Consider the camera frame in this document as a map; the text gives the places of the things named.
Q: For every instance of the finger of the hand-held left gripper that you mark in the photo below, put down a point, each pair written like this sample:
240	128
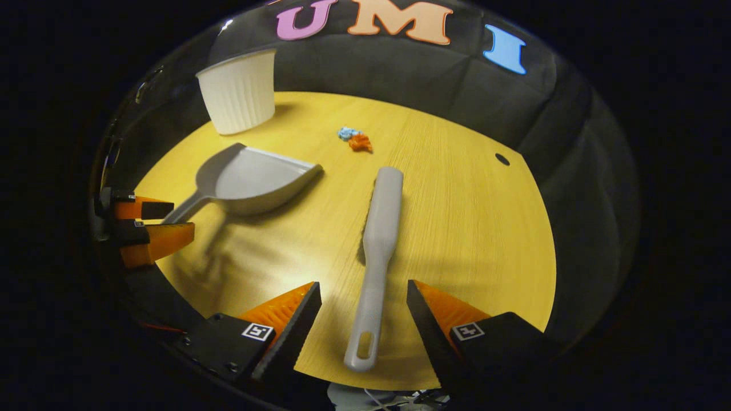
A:
148	209
165	240

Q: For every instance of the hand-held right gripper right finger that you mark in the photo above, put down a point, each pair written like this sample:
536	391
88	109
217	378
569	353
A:
425	319

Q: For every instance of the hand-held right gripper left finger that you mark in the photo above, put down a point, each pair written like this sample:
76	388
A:
297	325

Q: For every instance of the small grey broom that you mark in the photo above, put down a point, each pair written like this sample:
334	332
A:
381	222

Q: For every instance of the grey plastic dustpan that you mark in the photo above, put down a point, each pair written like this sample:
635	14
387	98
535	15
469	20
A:
257	180

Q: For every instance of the white ribbed garbage bin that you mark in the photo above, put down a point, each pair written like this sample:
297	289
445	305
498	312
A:
240	94

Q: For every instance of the orange trash scrap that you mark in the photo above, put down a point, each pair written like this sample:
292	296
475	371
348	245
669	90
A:
361	142

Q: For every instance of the blue trash scrap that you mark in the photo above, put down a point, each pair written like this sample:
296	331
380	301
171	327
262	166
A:
346	133

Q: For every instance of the wooden desktop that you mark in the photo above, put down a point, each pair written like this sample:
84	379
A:
457	228

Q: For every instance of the black backdrop cloth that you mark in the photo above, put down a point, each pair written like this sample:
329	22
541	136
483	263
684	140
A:
400	74

